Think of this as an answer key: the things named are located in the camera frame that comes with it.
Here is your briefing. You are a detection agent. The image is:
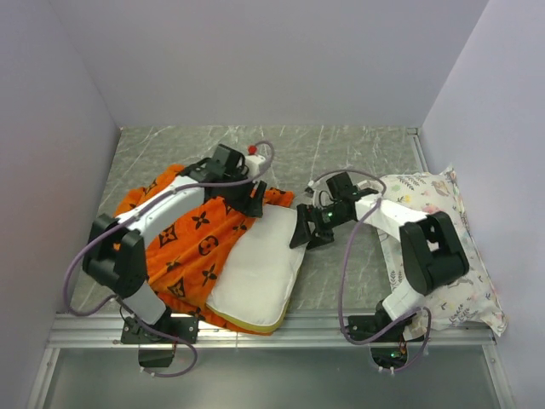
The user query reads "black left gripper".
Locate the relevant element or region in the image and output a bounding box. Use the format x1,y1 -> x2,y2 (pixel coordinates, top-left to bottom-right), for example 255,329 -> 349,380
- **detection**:
222,168 -> 267,218

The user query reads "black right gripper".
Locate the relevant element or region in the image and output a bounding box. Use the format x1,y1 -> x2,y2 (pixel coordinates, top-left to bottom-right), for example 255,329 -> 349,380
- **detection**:
290,203 -> 351,251

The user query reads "white pillow yellow edge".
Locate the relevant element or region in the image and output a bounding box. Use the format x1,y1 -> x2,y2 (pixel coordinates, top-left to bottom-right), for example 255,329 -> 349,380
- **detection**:
206,204 -> 306,335

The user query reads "orange patterned pillowcase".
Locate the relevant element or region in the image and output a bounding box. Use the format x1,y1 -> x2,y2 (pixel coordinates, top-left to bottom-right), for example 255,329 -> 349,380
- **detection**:
112,163 -> 295,329

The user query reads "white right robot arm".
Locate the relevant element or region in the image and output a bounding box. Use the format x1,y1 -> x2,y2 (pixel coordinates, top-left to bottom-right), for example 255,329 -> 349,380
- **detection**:
290,170 -> 469,341

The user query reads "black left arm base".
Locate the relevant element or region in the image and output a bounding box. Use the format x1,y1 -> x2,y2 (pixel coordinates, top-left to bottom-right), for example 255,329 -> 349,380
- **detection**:
120,316 -> 198,377

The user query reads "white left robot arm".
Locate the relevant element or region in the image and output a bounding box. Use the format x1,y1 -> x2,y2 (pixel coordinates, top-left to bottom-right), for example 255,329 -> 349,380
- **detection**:
81,144 -> 274,343

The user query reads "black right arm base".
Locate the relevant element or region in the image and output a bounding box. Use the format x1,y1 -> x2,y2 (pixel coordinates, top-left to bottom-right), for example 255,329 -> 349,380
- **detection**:
345,312 -> 416,372

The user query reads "floral deer print pillow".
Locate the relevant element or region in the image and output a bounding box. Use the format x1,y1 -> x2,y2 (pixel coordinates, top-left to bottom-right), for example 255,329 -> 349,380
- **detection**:
365,168 -> 508,336

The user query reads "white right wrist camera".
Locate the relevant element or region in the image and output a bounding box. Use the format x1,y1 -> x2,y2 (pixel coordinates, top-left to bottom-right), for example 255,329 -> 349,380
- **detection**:
305,180 -> 324,208

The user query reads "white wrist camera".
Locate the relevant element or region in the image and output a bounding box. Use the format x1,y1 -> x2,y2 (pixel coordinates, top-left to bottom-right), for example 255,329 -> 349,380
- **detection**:
244,145 -> 267,180
305,180 -> 324,208

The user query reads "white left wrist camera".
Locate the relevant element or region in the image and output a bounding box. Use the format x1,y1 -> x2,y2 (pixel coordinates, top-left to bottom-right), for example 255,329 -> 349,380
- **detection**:
244,145 -> 267,180

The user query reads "aluminium mounting rail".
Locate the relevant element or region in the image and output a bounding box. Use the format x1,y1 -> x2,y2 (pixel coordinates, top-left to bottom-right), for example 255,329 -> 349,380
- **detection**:
47,311 -> 497,349

